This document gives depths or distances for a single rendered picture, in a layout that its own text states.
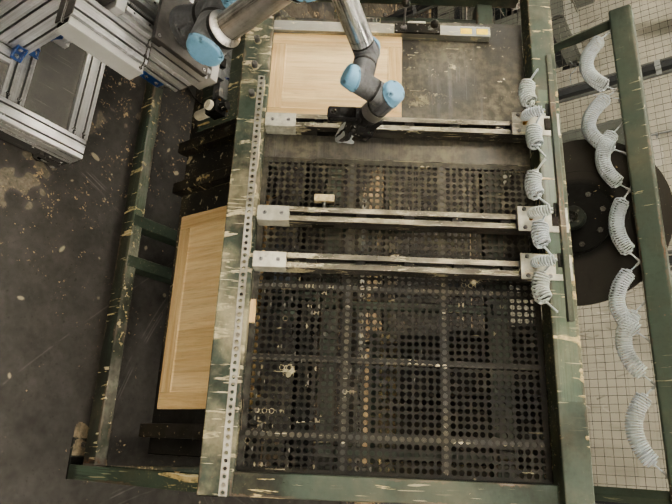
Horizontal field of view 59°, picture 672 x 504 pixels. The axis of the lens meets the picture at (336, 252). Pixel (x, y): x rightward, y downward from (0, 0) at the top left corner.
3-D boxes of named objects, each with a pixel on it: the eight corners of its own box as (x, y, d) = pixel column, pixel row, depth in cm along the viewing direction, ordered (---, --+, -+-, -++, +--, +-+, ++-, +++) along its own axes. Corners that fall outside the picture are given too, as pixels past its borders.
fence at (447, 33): (275, 25, 265) (274, 19, 261) (487, 33, 264) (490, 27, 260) (274, 35, 263) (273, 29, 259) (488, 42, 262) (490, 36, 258)
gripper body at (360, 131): (364, 144, 205) (382, 128, 195) (342, 136, 201) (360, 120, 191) (365, 125, 208) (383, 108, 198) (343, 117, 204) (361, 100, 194)
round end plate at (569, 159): (483, 157, 300) (659, 114, 257) (487, 162, 305) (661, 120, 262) (489, 311, 275) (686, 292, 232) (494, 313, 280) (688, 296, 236)
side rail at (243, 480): (238, 470, 211) (233, 471, 201) (547, 483, 210) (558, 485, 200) (236, 494, 209) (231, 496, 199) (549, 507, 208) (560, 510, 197)
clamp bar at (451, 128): (267, 117, 250) (261, 83, 227) (549, 127, 249) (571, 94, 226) (266, 138, 247) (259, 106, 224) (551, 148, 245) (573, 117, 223)
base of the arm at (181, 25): (165, 34, 187) (187, 22, 181) (173, -4, 192) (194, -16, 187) (200, 61, 198) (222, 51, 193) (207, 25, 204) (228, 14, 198)
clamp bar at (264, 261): (256, 251, 231) (247, 230, 208) (561, 263, 230) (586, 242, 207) (254, 276, 228) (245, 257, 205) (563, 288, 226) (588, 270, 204)
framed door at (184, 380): (185, 218, 288) (181, 216, 286) (272, 196, 258) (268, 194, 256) (160, 409, 259) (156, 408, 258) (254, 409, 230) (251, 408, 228)
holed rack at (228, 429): (258, 76, 251) (258, 75, 250) (265, 76, 251) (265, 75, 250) (218, 496, 199) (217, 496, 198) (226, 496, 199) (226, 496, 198)
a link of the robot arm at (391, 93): (387, 72, 181) (409, 86, 184) (368, 90, 190) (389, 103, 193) (381, 91, 178) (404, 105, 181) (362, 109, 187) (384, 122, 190)
